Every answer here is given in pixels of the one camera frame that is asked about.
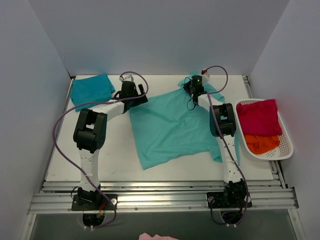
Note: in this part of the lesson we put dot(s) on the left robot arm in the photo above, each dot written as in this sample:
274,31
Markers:
90,135

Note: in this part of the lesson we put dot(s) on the folded teal t-shirt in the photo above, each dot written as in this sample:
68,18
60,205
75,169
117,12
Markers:
97,88

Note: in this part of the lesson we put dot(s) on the magenta t-shirt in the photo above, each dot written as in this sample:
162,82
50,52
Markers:
259,118

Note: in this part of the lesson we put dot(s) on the orange t-shirt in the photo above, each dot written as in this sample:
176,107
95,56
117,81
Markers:
261,144

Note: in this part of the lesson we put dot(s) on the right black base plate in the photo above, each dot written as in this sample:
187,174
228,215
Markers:
220,200

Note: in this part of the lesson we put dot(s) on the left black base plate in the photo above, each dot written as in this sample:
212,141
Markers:
81,204

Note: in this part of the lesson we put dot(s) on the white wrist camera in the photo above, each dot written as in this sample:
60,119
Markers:
128,78
205,76

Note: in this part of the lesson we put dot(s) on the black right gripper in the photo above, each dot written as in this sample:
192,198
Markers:
189,88

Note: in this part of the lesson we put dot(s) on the pink cloth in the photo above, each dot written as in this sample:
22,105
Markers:
146,236

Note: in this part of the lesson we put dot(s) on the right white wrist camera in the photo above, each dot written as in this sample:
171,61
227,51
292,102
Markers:
205,76

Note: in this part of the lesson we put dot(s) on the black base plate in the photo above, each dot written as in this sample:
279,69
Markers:
220,200
81,204

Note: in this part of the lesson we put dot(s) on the white perforated plastic basket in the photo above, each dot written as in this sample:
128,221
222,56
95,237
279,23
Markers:
282,152

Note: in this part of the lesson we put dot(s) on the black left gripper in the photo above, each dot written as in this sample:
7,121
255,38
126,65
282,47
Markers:
138,97

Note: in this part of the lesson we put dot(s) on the aluminium rail frame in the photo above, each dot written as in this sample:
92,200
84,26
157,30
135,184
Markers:
181,184

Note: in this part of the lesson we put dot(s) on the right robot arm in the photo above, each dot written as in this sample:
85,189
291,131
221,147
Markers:
222,125

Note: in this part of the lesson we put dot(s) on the mint green t-shirt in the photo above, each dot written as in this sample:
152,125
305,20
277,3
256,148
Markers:
167,127

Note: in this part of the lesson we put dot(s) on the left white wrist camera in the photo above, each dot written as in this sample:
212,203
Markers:
128,78

